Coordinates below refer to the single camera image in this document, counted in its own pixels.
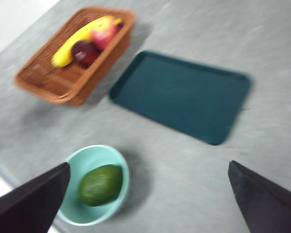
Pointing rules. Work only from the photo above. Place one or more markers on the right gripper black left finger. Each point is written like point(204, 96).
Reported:
point(31, 204)

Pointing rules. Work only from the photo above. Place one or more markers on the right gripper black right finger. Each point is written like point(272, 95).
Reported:
point(266, 206)

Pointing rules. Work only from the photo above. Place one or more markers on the green avocado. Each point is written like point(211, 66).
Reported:
point(100, 185)

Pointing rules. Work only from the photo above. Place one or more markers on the teal ribbed bowl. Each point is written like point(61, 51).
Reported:
point(92, 155)

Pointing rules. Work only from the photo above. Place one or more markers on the brown wicker basket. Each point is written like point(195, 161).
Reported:
point(63, 83)

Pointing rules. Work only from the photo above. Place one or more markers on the dark rectangular tray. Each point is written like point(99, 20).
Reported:
point(179, 97)

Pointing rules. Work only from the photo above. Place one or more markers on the dark purple plum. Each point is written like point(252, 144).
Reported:
point(85, 53)

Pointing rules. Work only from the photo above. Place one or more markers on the yellow banana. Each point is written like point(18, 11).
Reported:
point(68, 47)

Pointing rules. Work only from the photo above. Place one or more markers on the red apple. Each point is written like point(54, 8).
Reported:
point(104, 34)

